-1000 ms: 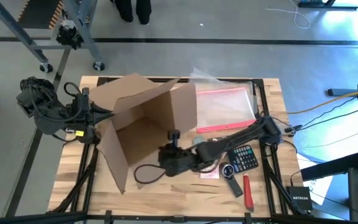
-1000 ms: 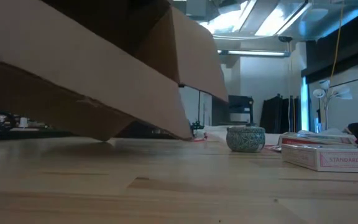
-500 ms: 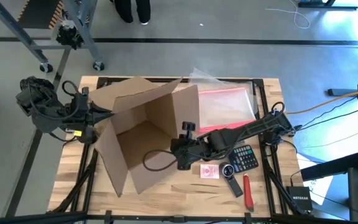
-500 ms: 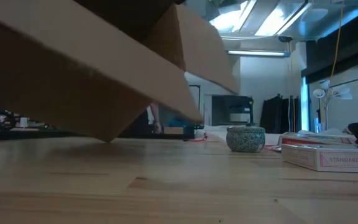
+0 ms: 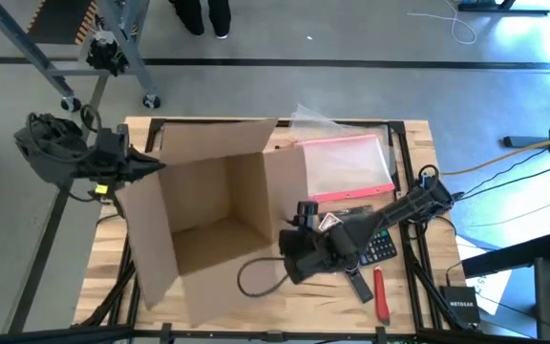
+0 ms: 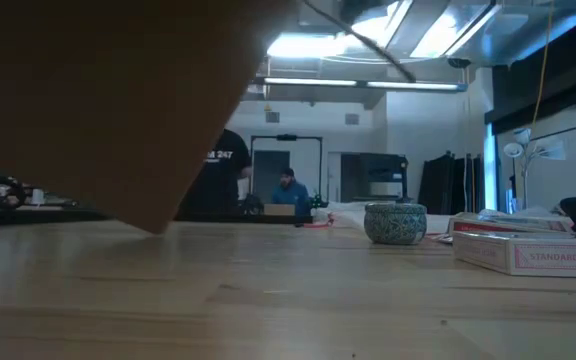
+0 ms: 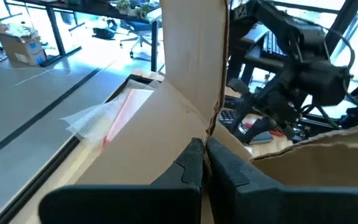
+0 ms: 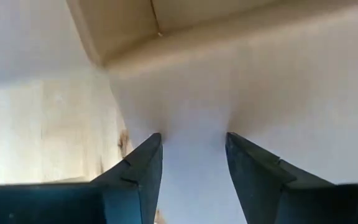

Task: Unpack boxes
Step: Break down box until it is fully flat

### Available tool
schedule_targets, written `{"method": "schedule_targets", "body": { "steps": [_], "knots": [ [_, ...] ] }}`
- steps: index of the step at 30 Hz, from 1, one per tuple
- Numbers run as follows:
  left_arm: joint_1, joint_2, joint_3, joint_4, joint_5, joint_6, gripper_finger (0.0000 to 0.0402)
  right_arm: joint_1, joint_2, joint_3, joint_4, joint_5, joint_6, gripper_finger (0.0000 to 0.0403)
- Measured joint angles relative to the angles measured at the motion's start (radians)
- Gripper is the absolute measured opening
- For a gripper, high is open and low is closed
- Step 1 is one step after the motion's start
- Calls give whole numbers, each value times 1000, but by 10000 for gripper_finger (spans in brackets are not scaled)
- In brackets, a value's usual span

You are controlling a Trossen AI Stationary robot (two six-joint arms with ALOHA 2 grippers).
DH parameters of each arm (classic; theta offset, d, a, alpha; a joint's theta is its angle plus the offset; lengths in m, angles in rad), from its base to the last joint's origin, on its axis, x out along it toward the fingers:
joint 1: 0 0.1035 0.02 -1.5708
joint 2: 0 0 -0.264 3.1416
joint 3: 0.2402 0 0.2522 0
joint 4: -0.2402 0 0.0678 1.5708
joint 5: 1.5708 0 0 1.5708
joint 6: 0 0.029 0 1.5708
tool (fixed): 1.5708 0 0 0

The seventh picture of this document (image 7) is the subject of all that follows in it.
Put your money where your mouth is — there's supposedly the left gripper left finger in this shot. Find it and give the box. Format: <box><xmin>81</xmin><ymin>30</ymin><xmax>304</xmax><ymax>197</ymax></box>
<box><xmin>38</xmin><ymin>137</ymin><xmax>205</xmax><ymax>224</ymax></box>

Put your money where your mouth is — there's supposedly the cardboard box blue tape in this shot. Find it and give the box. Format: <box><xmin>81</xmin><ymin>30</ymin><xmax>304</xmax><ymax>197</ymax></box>
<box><xmin>0</xmin><ymin>21</ymin><xmax>48</xmax><ymax>67</ymax></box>

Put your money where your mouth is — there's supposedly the brown cardboard box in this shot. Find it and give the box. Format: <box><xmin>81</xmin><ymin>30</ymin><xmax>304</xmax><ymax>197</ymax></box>
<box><xmin>75</xmin><ymin>0</ymin><xmax>358</xmax><ymax>224</ymax></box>

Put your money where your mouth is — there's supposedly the small potted plant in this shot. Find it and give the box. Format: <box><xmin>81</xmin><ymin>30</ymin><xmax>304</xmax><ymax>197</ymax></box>
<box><xmin>135</xmin><ymin>4</ymin><xmax>152</xmax><ymax>19</ymax></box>
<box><xmin>115</xmin><ymin>0</ymin><xmax>132</xmax><ymax>12</ymax></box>

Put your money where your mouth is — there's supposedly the black bag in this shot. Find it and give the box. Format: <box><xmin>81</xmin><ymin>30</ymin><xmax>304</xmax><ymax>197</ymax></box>
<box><xmin>91</xmin><ymin>18</ymin><xmax>119</xmax><ymax>40</ymax></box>

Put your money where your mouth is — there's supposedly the red box cutter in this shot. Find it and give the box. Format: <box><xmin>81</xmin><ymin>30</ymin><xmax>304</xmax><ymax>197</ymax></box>
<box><xmin>244</xmin><ymin>123</ymin><xmax>285</xmax><ymax>138</ymax></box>

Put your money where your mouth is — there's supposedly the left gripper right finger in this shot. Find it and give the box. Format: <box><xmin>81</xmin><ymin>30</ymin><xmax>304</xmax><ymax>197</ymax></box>
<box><xmin>206</xmin><ymin>136</ymin><xmax>358</xmax><ymax>224</ymax></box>

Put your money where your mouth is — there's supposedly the blue office chair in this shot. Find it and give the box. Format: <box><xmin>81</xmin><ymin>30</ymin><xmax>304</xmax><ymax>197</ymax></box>
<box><xmin>118</xmin><ymin>18</ymin><xmax>160</xmax><ymax>60</ymax></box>

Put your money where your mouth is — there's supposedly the white floor cable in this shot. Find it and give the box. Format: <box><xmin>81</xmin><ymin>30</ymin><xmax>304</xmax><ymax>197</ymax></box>
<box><xmin>13</xmin><ymin>67</ymin><xmax>73</xmax><ymax>88</ymax></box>

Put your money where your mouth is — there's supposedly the black calculator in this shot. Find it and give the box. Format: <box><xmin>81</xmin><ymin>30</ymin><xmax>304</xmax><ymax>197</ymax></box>
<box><xmin>218</xmin><ymin>108</ymin><xmax>245</xmax><ymax>129</ymax></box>

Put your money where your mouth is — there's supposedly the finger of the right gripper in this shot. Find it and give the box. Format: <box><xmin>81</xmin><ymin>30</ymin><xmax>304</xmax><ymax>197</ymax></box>
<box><xmin>244</xmin><ymin>116</ymin><xmax>298</xmax><ymax>146</ymax></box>
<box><xmin>227</xmin><ymin>77</ymin><xmax>260</xmax><ymax>133</ymax></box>

